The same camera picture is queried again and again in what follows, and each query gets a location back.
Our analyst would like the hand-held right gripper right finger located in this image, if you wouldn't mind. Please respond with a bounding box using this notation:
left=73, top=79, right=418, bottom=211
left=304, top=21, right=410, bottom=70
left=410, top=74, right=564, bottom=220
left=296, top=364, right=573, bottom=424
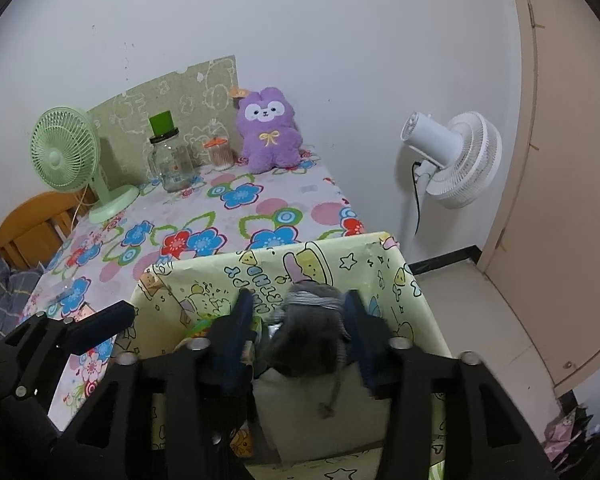
left=344, top=289, right=558, bottom=480

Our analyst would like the clear plastic packet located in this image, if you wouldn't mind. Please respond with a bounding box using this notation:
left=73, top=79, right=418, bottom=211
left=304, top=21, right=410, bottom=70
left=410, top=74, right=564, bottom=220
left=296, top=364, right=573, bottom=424
left=47, top=285, right=77, bottom=307

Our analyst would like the white fan cable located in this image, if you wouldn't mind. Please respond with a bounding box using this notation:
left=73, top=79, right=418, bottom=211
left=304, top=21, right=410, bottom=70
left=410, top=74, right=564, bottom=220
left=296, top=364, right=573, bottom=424
left=72, top=187, right=89, bottom=233

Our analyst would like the small jar with orange lid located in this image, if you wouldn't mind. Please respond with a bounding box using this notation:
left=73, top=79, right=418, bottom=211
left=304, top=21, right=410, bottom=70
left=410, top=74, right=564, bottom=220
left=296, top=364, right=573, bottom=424
left=203, top=136, right=234, bottom=168

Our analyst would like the green desk fan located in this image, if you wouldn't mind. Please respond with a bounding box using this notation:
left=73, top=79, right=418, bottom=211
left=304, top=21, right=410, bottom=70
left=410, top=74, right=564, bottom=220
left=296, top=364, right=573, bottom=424
left=30, top=106, right=141, bottom=225

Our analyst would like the green cartoon print wall board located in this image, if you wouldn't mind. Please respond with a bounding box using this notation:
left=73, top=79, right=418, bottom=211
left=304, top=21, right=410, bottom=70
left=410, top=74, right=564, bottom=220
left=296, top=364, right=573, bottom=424
left=87, top=55, right=238, bottom=186

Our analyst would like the purple plush bunny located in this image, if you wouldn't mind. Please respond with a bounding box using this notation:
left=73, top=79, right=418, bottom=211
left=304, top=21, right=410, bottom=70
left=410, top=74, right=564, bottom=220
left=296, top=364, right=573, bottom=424
left=236, top=86, right=303, bottom=174

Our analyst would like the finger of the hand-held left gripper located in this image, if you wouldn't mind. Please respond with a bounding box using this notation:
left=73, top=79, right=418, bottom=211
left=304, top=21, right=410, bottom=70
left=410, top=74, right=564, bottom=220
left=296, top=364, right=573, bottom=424
left=0, top=301, right=136, bottom=443

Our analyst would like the black fan cable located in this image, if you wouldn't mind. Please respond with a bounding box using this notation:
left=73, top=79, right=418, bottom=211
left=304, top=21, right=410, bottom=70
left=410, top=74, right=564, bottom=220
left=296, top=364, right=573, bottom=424
left=411, top=160, right=427, bottom=237

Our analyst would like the floral tablecloth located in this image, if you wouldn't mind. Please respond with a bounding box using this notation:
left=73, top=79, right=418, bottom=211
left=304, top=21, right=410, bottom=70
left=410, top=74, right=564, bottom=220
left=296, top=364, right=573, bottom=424
left=22, top=147, right=368, bottom=426

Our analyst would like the wooden chair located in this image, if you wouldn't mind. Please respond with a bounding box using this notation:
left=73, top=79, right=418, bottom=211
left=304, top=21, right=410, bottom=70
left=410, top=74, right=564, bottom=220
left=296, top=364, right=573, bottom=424
left=0, top=192, right=88, bottom=271

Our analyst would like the pink printed bag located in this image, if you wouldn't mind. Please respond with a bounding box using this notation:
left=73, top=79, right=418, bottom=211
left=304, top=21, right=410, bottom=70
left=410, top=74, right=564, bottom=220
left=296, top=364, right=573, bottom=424
left=542, top=397, right=600, bottom=471

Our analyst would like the white standing fan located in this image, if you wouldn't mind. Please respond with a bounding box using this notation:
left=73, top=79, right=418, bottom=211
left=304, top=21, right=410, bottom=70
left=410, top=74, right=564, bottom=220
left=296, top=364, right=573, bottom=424
left=400, top=111, right=503, bottom=261

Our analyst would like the beige door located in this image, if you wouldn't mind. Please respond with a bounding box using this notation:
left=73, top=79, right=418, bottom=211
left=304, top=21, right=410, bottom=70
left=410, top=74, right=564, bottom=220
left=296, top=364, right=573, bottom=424
left=480, top=0, right=600, bottom=396

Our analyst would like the grey plaid cloth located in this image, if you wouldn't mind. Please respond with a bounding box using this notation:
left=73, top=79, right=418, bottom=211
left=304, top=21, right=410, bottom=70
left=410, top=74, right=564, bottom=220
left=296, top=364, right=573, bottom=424
left=0, top=260, right=43, bottom=341

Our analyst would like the yellow cartoon print storage box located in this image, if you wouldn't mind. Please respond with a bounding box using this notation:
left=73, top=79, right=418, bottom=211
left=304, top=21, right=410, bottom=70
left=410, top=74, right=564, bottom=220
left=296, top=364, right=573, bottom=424
left=130, top=231, right=453, bottom=480

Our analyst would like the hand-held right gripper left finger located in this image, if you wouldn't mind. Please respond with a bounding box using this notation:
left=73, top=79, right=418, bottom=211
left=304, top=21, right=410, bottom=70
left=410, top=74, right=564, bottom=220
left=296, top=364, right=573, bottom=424
left=42, top=289, right=257, bottom=480

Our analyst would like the glass jar with green lid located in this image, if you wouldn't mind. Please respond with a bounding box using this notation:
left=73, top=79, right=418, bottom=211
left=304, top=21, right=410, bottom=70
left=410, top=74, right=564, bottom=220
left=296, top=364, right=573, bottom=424
left=147, top=110, right=193, bottom=193

